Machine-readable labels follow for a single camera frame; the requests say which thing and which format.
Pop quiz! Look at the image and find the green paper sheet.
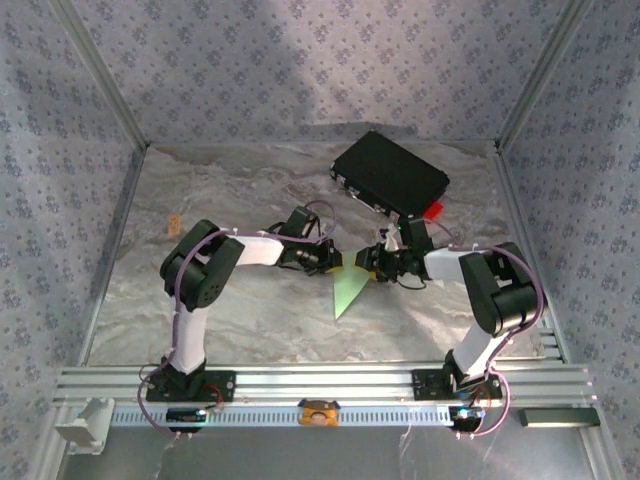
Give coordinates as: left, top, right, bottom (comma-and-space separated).
332, 249, 374, 321

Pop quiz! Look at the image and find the black hard case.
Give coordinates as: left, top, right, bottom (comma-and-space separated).
328, 130, 450, 221

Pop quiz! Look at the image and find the orange cartoon figure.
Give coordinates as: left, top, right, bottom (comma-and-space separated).
298, 398, 341, 428

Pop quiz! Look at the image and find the black bar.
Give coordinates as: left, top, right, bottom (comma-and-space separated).
518, 407, 601, 428

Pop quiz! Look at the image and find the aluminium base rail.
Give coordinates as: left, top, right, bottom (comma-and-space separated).
52, 364, 599, 407

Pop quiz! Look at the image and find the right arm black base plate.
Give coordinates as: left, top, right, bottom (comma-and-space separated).
410, 368, 504, 401

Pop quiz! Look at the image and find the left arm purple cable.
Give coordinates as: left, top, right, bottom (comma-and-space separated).
137, 199, 337, 441

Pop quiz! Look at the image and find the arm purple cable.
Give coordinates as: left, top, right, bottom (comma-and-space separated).
427, 219, 546, 441
137, 199, 337, 441

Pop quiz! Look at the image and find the aluminium side rail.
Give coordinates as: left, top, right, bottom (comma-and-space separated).
493, 149, 570, 362
77, 144, 149, 367

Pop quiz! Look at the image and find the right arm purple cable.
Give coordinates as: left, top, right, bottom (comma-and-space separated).
427, 219, 546, 441

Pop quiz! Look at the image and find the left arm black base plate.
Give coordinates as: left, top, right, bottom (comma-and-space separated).
144, 369, 237, 404

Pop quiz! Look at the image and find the grey slotted cable duct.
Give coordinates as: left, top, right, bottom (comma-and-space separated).
109, 403, 454, 428

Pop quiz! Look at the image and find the aluminium frame post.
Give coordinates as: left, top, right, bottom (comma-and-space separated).
49, 0, 150, 149
496, 0, 597, 150

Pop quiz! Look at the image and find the white plastic bracket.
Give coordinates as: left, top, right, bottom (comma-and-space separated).
53, 397, 115, 456

